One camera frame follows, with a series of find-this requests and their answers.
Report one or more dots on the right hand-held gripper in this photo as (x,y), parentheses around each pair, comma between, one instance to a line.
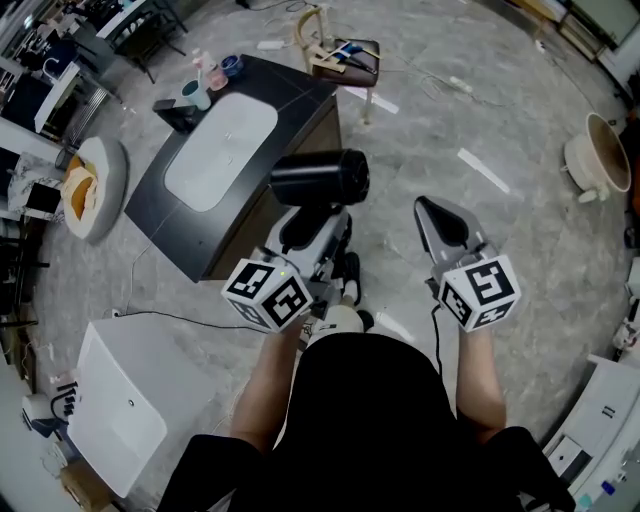
(480,290)

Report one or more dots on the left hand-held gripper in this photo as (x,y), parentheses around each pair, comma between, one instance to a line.
(265,295)

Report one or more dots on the black hair dryer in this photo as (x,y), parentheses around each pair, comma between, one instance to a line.
(320,177)

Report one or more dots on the black vanity with white sink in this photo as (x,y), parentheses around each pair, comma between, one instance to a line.
(295,107)

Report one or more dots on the person's left forearm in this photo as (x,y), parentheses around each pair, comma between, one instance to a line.
(265,380)

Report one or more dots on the person's right forearm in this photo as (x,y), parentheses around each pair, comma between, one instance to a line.
(480,380)

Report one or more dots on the person's black shoe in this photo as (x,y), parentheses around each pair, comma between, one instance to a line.
(366,320)
(353,267)

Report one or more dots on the person's beige trousers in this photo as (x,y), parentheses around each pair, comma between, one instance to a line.
(335,320)

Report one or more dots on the white power strip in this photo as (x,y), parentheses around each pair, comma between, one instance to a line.
(270,45)
(114,313)
(460,84)

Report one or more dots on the wooden chair brown seat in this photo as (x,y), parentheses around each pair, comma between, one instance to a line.
(357,75)

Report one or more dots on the beige round tub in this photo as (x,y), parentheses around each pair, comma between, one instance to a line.
(600,155)

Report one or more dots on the wooden block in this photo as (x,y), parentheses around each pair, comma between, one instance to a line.
(322,60)

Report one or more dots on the light blue cup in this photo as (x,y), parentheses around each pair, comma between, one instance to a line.
(199,96)

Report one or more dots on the black square faucet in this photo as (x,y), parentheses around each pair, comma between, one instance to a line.
(175,114)

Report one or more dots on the pink bottle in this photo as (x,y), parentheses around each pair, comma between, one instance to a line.
(215,75)

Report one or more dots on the blue tape roll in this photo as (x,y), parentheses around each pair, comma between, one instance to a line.
(232,66)

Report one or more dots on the blue white squeegee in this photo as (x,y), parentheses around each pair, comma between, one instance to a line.
(350,50)

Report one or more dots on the person's black top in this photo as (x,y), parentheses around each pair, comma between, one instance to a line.
(370,425)

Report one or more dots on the orange cushion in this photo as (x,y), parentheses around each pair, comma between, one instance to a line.
(80,190)

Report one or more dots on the white ceramic sink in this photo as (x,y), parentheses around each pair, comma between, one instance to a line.
(135,400)

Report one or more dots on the black trash can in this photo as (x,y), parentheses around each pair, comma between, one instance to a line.
(64,156)

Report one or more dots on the marble pattern box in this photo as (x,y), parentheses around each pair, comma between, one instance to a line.
(35,175)

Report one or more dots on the cardboard box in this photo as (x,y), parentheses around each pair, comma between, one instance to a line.
(87,485)

